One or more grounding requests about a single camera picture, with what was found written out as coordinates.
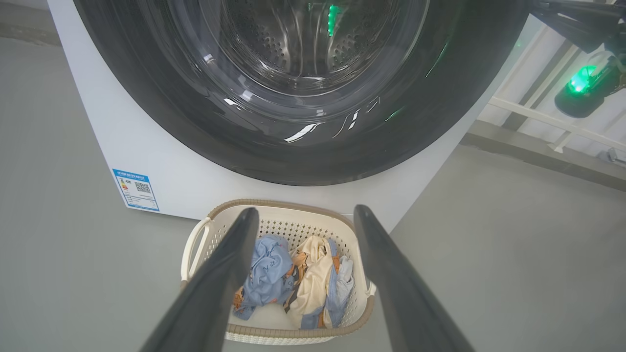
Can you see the pale blue grey garment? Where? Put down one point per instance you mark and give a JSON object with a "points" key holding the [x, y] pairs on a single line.
{"points": [[342, 283]]}

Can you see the blue energy label sticker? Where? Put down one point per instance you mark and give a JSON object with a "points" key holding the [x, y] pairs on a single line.
{"points": [[136, 189]]}

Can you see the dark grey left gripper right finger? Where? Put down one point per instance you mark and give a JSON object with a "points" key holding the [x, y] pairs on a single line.
{"points": [[406, 303]]}

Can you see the grey steel post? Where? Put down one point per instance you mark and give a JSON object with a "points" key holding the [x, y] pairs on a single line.
{"points": [[538, 88]]}

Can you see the cream perforated laundry basket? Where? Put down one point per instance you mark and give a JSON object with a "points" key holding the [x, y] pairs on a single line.
{"points": [[293, 225]]}

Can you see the cream garment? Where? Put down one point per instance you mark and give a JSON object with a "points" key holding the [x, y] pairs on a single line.
{"points": [[313, 278]]}

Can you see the white metal railing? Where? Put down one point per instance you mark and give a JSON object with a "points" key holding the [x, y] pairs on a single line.
{"points": [[538, 112]]}

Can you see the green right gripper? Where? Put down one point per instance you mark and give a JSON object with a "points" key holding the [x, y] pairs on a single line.
{"points": [[583, 78]]}

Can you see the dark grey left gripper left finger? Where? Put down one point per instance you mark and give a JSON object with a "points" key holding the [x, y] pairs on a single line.
{"points": [[210, 293]]}

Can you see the blue garment with orange print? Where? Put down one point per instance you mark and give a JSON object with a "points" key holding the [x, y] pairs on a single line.
{"points": [[269, 274]]}

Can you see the dark round washing machine door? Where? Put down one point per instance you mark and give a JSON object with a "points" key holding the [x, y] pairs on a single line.
{"points": [[146, 98]]}

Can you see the white front-load washing machine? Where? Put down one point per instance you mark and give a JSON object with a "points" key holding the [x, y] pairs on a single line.
{"points": [[171, 161]]}

